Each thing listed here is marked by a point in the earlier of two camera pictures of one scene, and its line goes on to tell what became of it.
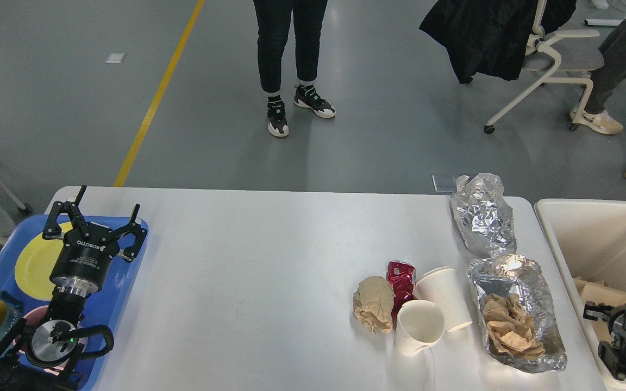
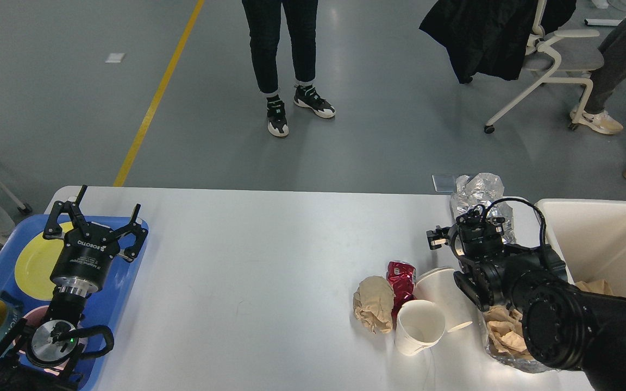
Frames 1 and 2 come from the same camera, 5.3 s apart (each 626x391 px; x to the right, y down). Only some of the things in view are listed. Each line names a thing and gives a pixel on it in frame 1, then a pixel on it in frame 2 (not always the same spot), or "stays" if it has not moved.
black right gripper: [620, 325] -> [439, 236]
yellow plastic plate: [34, 266] stays
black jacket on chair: [489, 37] stays
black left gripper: [81, 263] stays
